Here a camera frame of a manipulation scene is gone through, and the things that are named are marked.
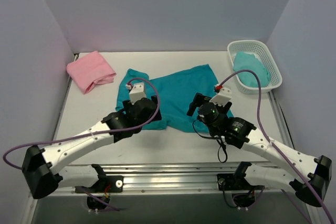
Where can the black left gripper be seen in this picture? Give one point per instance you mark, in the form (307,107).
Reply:
(156,114)

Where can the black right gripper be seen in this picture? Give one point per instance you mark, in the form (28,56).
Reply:
(197,100)

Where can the teal t shirt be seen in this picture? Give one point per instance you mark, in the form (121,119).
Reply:
(176,92)

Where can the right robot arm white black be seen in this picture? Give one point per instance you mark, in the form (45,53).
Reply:
(306,176)

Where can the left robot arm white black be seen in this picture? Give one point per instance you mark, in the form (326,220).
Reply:
(47,169)

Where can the light green t shirt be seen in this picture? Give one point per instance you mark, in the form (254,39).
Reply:
(245,61)

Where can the folded pink t shirt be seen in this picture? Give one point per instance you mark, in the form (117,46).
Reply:
(89,71)

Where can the white plastic basket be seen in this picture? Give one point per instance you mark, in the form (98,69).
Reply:
(263,54)

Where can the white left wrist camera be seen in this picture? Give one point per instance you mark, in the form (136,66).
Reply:
(136,92)

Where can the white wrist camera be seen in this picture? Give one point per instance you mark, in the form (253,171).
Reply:
(136,92)
(223,95)

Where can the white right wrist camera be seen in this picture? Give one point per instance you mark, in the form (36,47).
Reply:
(223,95)

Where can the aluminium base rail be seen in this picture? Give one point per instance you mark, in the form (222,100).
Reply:
(172,176)

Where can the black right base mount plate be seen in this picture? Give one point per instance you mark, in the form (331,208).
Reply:
(228,181)

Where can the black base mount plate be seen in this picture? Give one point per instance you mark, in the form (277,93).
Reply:
(109,184)
(228,181)

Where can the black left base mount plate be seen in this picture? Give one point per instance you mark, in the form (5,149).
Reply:
(109,184)

